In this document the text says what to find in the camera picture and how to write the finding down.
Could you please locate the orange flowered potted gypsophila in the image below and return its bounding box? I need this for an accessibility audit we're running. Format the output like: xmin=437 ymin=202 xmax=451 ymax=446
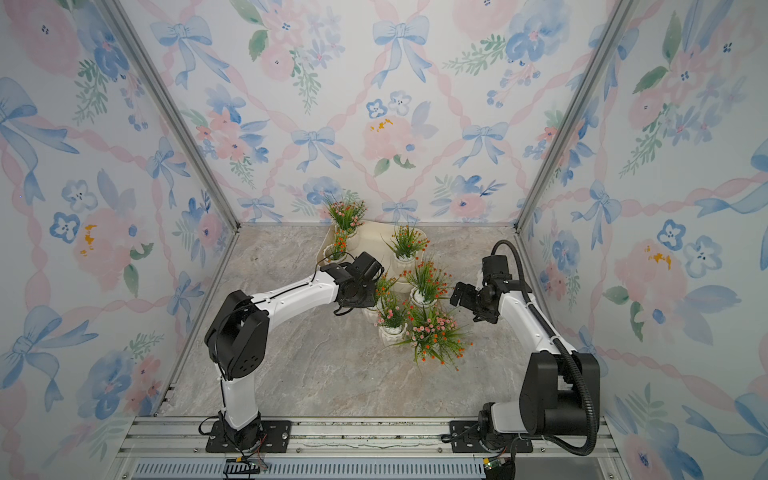
xmin=321 ymin=230 xmax=350 ymax=265

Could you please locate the small potted gypsophila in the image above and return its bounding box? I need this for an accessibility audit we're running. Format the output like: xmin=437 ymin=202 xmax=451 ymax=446
xmin=376 ymin=294 xmax=409 ymax=346

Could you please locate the large pink flowered potted plant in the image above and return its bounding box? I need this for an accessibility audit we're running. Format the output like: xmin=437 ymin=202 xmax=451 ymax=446
xmin=399 ymin=305 xmax=473 ymax=370

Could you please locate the pink flowered potted gypsophila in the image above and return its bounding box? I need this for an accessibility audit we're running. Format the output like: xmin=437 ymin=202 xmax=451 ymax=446
xmin=326 ymin=199 xmax=367 ymax=237

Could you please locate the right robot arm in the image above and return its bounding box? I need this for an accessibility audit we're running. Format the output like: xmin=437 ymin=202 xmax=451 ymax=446
xmin=450 ymin=281 xmax=600 ymax=456

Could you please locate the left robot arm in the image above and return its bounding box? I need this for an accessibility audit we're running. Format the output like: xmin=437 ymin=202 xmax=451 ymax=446
xmin=204 ymin=252 xmax=384 ymax=455

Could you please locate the cream plastic storage box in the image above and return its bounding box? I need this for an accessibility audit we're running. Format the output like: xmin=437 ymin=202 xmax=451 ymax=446
xmin=348 ymin=222 xmax=415 ymax=294

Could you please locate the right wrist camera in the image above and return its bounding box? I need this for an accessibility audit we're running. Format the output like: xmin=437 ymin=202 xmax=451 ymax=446
xmin=481 ymin=255 xmax=513 ymax=285

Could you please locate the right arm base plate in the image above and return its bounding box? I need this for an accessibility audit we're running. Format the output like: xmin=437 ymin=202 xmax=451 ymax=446
xmin=441 ymin=420 xmax=533 ymax=455

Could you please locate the black corrugated cable conduit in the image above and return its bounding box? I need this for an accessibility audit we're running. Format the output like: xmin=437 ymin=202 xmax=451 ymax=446
xmin=490 ymin=239 xmax=601 ymax=457

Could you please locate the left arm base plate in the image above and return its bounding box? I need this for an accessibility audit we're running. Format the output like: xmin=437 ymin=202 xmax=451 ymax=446
xmin=205 ymin=419 xmax=293 ymax=454

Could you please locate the aluminium rail frame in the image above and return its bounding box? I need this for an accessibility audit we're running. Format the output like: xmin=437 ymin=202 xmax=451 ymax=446
xmin=106 ymin=417 xmax=629 ymax=479

